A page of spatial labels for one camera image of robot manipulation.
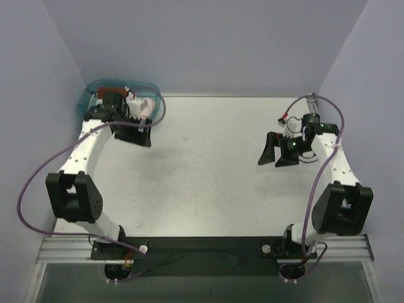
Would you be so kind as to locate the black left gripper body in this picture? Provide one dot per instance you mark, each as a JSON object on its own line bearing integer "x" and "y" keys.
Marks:
{"x": 133, "y": 134}

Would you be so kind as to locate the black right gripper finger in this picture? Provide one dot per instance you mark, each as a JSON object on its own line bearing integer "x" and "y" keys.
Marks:
{"x": 288, "y": 160}
{"x": 268, "y": 154}

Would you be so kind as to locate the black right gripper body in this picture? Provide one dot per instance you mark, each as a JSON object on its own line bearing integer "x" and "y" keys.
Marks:
{"x": 285, "y": 148}

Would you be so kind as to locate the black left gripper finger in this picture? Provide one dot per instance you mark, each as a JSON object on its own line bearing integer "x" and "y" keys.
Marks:
{"x": 144, "y": 130}
{"x": 142, "y": 142}

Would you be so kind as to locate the pink striped towel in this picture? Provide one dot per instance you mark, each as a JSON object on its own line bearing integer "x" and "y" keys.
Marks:
{"x": 147, "y": 107}

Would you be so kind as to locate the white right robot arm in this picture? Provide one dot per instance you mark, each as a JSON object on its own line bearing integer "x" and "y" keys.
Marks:
{"x": 338, "y": 203}

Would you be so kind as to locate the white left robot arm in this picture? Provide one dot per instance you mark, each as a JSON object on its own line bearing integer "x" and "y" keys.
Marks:
{"x": 117, "y": 113}

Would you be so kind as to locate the teal plastic bin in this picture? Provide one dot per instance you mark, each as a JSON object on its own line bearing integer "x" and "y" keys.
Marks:
{"x": 142, "y": 89}

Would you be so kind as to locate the brown rolled towel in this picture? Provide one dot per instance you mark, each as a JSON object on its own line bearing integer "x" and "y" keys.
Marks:
{"x": 102, "y": 90}

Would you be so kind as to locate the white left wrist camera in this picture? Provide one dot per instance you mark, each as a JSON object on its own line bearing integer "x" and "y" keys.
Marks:
{"x": 138, "y": 107}

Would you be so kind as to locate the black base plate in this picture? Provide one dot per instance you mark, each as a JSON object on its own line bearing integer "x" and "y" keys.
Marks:
{"x": 203, "y": 257}

